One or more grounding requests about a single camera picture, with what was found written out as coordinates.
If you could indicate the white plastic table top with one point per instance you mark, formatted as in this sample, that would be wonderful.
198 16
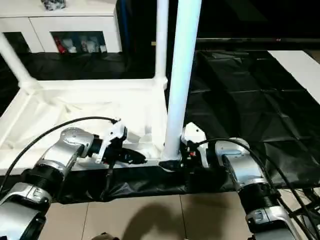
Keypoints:
75 100

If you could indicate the white plastic table leg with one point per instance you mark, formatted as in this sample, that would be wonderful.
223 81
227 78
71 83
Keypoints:
15 60
161 35
182 65

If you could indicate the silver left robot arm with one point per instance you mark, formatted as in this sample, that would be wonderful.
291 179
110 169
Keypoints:
70 142

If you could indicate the black plastic mat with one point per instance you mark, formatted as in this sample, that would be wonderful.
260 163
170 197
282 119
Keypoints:
250 110

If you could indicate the dark robot torso part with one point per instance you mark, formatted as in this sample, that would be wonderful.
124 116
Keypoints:
105 237

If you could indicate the small tan box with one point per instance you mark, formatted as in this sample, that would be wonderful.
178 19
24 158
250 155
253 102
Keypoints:
154 44

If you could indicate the black floor stand bar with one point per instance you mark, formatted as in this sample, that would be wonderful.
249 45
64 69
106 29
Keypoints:
307 205

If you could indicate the red bottle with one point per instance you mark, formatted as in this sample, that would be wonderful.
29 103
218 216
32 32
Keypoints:
60 46

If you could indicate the white glass-door cabinet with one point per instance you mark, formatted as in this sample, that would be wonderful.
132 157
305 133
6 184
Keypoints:
75 22

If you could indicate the black flat screen television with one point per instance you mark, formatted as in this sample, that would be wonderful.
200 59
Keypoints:
260 20

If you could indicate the small grey cabinet ornament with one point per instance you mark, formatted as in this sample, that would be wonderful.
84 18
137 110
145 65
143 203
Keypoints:
53 4

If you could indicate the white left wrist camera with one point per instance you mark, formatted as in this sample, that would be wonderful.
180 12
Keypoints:
114 134

